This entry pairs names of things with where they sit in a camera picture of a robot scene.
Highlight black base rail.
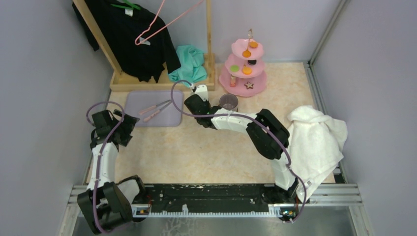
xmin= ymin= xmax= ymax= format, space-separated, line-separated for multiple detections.
xmin=133 ymin=184 xmax=296 ymax=213

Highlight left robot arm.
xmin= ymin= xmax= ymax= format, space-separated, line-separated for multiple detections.
xmin=77 ymin=110 xmax=149 ymax=235

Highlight pink clothes hanger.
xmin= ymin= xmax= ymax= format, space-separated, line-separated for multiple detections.
xmin=134 ymin=0 xmax=205 ymax=46

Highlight teal cloth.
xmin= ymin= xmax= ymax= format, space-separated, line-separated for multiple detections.
xmin=168 ymin=45 xmax=208 ymax=83

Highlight wooden clothes rack frame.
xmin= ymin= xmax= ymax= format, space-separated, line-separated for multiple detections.
xmin=73 ymin=0 xmax=216 ymax=92

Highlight black sandwich cookie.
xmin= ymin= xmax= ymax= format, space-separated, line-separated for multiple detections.
xmin=247 ymin=60 xmax=257 ymax=65

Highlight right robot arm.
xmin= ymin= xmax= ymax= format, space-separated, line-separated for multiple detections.
xmin=184 ymin=84 xmax=298 ymax=203

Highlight red striped cake piece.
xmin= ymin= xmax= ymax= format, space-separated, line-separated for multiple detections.
xmin=230 ymin=75 xmax=236 ymax=88

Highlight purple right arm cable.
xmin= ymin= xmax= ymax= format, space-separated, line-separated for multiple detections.
xmin=170 ymin=80 xmax=307 ymax=224

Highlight pink food tongs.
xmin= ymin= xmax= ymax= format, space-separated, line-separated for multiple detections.
xmin=138 ymin=100 xmax=172 ymax=122

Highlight white towel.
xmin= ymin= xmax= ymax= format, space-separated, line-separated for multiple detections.
xmin=287 ymin=105 xmax=348 ymax=201

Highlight orange swirl cookie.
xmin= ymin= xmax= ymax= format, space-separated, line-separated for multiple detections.
xmin=249 ymin=41 xmax=259 ymax=49

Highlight orange waffle round cookie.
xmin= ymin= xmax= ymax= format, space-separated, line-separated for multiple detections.
xmin=241 ymin=66 xmax=252 ymax=75

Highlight green round cookie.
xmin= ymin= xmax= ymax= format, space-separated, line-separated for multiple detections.
xmin=230 ymin=64 xmax=239 ymax=72

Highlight purple mug black handle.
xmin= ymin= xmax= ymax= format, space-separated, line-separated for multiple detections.
xmin=219 ymin=93 xmax=238 ymax=112

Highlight black t-shirt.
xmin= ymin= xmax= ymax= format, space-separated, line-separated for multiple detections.
xmin=86 ymin=0 xmax=180 ymax=82

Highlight lavender serving tray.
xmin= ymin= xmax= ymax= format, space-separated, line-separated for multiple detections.
xmin=124 ymin=90 xmax=183 ymax=127

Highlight star-shaped iced cookie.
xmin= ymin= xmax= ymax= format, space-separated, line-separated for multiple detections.
xmin=244 ymin=82 xmax=254 ymax=89

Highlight small orange round cookie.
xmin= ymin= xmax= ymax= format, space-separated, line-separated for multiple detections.
xmin=242 ymin=50 xmax=251 ymax=58

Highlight pink three-tier cake stand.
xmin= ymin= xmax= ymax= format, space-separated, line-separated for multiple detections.
xmin=219 ymin=29 xmax=267 ymax=97

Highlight green clothes hanger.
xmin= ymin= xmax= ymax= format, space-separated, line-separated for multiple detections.
xmin=111 ymin=0 xmax=141 ymax=10

